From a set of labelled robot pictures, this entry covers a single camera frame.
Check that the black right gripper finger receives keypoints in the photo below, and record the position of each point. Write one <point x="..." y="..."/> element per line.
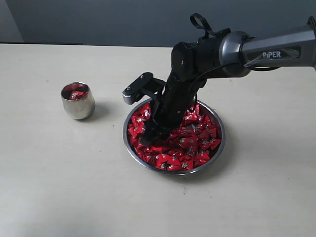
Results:
<point x="150" y="133"/>
<point x="161" y="136"/>

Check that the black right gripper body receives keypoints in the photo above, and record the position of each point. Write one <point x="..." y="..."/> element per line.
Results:
<point x="175" y="100"/>

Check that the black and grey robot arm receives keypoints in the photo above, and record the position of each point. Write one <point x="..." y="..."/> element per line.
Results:
<point x="222" y="54"/>

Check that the pile of red wrapped candies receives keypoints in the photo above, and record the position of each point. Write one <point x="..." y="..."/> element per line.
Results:
<point x="190" y="146"/>

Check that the round stainless steel plate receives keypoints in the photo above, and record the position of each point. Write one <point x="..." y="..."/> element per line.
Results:
<point x="205" y="109"/>

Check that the stainless steel cup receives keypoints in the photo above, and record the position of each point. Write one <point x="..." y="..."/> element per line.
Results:
<point x="82" y="108"/>

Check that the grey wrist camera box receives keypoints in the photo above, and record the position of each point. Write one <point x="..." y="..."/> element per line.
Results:
<point x="145" y="84"/>

